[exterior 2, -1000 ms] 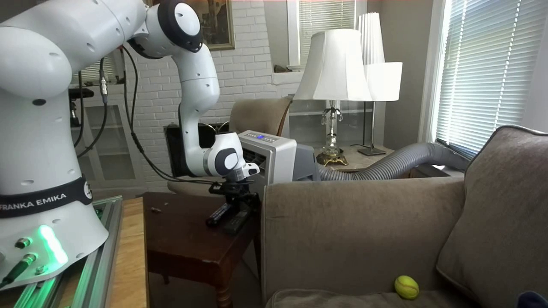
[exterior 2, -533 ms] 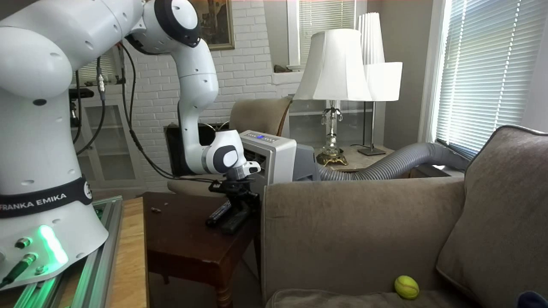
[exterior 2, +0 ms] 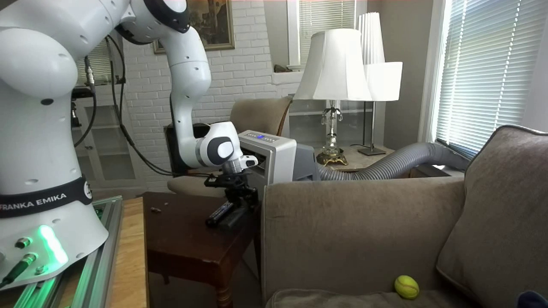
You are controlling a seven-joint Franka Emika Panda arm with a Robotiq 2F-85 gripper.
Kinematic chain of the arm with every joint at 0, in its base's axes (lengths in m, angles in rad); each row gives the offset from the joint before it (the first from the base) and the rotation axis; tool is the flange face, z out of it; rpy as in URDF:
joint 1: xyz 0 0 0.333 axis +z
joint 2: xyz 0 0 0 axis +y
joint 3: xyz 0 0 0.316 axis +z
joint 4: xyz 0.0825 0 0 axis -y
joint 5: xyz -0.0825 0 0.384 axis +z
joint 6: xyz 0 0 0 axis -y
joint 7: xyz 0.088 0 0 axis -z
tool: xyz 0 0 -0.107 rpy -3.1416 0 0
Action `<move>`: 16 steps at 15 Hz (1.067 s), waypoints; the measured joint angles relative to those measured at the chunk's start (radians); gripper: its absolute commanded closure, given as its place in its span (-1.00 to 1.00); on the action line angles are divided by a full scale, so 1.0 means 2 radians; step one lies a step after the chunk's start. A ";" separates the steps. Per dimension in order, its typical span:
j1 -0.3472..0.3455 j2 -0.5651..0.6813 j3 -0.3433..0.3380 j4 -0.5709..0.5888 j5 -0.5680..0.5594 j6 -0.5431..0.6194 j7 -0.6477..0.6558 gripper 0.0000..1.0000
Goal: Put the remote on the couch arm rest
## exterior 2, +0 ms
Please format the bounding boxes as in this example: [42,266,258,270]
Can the dark wooden side table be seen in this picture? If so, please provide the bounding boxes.
[141,189,266,308]

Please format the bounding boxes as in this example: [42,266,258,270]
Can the white glass-door cabinet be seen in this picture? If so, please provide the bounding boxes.
[76,100,174,191]

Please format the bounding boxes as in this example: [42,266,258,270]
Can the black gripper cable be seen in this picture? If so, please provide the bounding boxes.
[105,33,199,179]

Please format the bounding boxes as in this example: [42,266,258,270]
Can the wooden end table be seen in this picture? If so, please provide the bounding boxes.
[316,143,437,179]

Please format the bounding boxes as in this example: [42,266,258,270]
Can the beige fabric couch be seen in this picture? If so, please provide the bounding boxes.
[261,122,548,308]

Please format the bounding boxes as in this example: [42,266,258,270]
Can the white window blinds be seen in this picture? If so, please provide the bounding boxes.
[436,0,548,155]

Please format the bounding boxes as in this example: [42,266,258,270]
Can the beige armchair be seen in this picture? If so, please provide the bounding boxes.
[167,95,297,198]

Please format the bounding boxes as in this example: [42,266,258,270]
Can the black remote with many buttons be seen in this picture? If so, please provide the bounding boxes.
[206,199,235,228]

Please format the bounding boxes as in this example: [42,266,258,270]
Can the black base cable bundle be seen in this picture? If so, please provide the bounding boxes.
[71,51,100,148]

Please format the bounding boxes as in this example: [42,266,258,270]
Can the grey exhaust hose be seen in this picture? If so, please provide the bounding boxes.
[294,140,477,182]

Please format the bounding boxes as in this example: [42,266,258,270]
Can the beige couch back cushion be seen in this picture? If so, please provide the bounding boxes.
[436,122,548,308]

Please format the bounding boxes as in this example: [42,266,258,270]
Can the yellow-green tennis ball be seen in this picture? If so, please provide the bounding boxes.
[393,273,424,302]

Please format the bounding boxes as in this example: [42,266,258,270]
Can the table lamp with white shade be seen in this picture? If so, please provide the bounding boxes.
[294,27,376,167]

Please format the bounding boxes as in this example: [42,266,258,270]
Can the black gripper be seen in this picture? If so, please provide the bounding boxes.
[223,170,261,223]

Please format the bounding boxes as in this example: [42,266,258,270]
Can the aluminium base frame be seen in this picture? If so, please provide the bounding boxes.
[0,193,126,308]

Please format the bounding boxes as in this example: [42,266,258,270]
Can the narrow white lampshade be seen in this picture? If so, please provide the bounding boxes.
[357,9,388,66]

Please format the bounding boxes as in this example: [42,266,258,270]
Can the black remote with grey pad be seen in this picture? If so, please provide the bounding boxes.
[225,206,254,234]

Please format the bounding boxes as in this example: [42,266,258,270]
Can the framed wall picture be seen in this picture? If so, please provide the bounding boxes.
[151,0,237,56]

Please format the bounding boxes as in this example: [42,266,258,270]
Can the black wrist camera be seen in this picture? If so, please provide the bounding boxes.
[203,174,232,191]

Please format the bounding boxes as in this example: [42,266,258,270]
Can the light wooden robot table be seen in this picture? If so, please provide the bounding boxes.
[105,194,153,308]

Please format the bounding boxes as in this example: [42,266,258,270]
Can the white portable air conditioner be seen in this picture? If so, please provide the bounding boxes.
[237,128,300,201]

